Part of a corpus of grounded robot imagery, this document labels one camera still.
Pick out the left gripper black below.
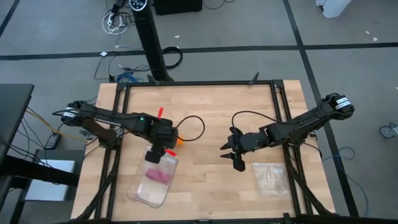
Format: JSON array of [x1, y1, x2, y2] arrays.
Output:
[[144, 116, 180, 165]]

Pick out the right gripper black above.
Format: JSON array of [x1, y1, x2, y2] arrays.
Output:
[[220, 126, 271, 172]]

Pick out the pink bandage roll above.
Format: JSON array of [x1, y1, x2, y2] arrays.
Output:
[[145, 169, 173, 185]]

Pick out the clear plastic zip bag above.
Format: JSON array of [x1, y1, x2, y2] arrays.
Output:
[[126, 145, 180, 209], [251, 161, 292, 198]]

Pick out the black tower fan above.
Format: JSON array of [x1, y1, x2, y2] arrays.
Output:
[[129, 0, 175, 84]]

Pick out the black power adapter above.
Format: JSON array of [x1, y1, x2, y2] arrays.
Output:
[[44, 133, 62, 151]]

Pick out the grey cart with white top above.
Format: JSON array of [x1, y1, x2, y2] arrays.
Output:
[[18, 149, 86, 203]]

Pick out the black box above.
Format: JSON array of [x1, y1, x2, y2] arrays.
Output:
[[154, 0, 203, 16]]

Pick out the black desk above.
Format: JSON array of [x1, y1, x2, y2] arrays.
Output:
[[0, 83, 35, 162]]

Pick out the grey caster wheel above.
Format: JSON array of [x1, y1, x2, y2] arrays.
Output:
[[379, 122, 398, 139]]

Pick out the white plastic object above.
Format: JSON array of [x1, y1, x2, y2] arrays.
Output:
[[315, 0, 353, 19]]

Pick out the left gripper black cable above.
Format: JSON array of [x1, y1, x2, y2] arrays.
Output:
[[175, 115, 206, 142]]

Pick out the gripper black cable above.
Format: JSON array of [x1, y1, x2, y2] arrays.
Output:
[[175, 115, 206, 142], [231, 110, 279, 133]]

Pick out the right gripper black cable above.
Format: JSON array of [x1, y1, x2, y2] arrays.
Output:
[[231, 110, 279, 133]]

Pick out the black metal table frame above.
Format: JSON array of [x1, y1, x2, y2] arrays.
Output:
[[71, 79, 338, 224]]

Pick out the blue floor cable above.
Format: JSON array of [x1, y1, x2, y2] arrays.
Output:
[[115, 72, 139, 84], [322, 146, 370, 218]]

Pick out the black floor cable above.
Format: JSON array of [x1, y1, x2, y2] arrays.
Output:
[[93, 52, 150, 83]]

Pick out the black coiled cable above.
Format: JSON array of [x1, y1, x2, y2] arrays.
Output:
[[161, 46, 184, 70]]

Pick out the yellow floor cable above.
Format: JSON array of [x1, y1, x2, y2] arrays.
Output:
[[25, 108, 90, 144]]

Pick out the white power strip cables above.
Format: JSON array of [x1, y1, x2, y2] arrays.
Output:
[[101, 9, 129, 36]]

